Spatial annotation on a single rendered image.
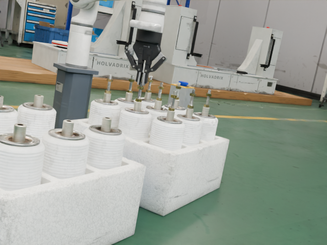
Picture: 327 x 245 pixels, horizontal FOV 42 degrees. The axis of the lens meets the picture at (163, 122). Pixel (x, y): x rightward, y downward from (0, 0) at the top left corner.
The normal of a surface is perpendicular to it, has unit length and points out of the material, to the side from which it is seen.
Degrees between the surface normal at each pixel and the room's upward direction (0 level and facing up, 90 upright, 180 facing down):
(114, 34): 90
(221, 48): 90
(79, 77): 90
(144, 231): 0
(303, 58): 90
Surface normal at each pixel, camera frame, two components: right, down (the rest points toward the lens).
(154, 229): 0.18, -0.97
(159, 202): -0.51, 0.07
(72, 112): 0.58, 0.25
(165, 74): -0.79, -0.03
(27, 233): 0.81, 0.25
